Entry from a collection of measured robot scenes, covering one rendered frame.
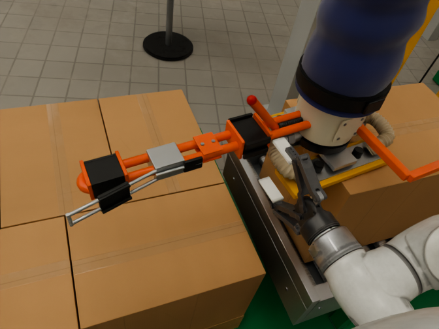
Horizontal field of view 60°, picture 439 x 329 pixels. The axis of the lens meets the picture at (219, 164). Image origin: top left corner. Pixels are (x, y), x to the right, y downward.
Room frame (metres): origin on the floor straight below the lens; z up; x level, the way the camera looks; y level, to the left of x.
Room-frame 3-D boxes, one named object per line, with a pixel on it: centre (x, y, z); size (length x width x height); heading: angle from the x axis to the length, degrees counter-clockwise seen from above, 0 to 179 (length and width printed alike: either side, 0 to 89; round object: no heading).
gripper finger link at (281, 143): (0.58, -0.13, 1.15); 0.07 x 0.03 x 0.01; 36
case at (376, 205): (0.99, -0.52, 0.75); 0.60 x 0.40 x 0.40; 119
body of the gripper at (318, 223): (0.47, -0.21, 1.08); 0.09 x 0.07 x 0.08; 36
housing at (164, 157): (0.56, 0.12, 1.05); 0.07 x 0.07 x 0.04; 36
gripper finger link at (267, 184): (0.58, -0.13, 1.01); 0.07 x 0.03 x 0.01; 36
